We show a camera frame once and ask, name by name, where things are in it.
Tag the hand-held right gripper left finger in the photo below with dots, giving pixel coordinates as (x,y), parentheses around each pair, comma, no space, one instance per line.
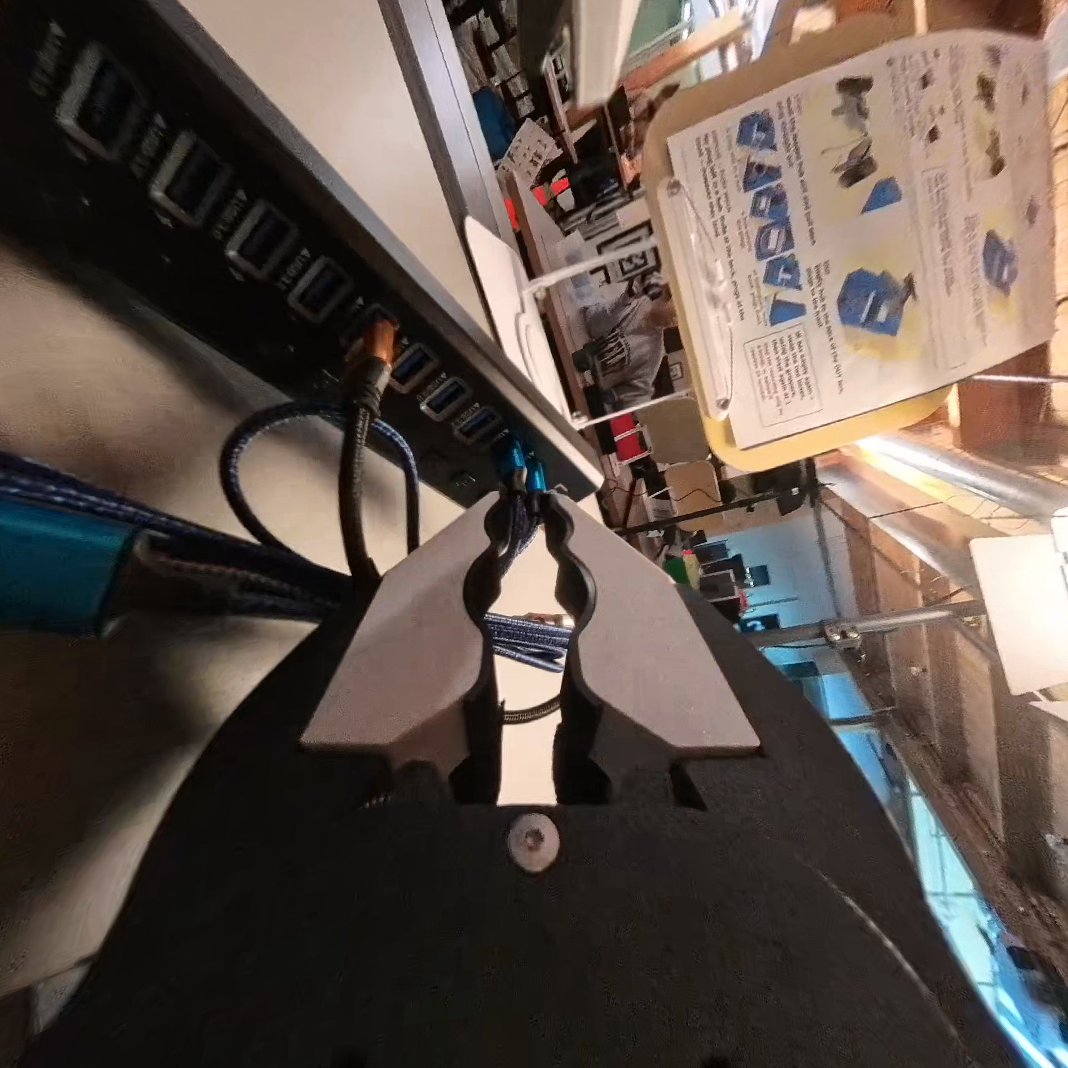
(400,659)

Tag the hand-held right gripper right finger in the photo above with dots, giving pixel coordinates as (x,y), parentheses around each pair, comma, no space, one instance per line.
(659,676)

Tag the black usb hub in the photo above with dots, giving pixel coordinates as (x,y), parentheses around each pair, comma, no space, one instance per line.
(250,150)

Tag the instruction sheet on clipboard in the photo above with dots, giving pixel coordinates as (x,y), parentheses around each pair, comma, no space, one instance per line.
(876,415)

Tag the white clear document stand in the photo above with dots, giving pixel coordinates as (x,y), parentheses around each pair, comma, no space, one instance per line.
(509,284)

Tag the black white marker tag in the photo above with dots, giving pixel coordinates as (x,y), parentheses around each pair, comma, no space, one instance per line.
(630,259)

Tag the printed instruction sheet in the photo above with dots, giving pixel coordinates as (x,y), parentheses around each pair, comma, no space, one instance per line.
(918,250)

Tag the white perforated panel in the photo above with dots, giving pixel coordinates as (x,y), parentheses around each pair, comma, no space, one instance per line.
(530,148)

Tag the blue bag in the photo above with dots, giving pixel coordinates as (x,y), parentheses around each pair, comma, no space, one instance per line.
(494,125)

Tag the shiny metal duct pipe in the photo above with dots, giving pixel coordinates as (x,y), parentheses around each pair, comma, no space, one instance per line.
(959,475)

